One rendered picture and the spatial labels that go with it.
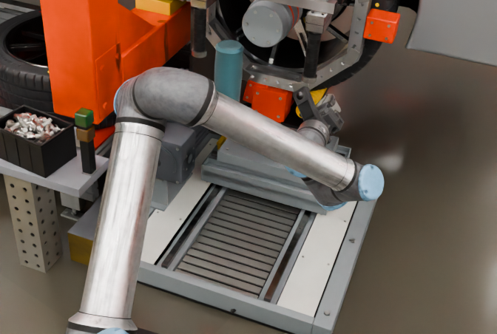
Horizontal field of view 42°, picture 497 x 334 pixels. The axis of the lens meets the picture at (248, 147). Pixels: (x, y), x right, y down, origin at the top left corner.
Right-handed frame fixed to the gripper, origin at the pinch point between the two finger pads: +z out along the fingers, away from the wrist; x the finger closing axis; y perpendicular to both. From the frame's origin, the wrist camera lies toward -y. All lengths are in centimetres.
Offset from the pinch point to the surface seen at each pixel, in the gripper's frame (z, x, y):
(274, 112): 6.2, -23.7, -2.2
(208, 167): 9, -64, 4
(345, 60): 6.8, 8.1, -5.3
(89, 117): -45, -40, -40
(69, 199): -22, -98, -19
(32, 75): -10, -83, -61
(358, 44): 7.1, 14.4, -7.3
